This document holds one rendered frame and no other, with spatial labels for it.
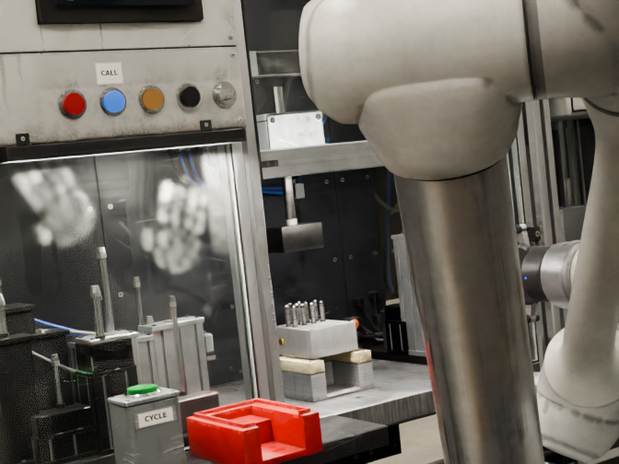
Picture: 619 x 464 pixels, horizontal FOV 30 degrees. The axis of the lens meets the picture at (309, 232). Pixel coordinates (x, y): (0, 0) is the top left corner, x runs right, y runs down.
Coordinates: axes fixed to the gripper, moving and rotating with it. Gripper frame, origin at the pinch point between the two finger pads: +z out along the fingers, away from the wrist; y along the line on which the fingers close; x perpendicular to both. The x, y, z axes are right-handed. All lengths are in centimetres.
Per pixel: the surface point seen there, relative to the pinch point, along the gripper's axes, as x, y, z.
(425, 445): -215, -113, 279
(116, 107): 42, 29, 19
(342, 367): -3.5, -17.8, 36.7
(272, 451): 30.8, -20.6, 6.5
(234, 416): 30.2, -17.1, 16.9
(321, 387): 4.6, -19.2, 31.9
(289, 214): 0.7, 9.7, 41.7
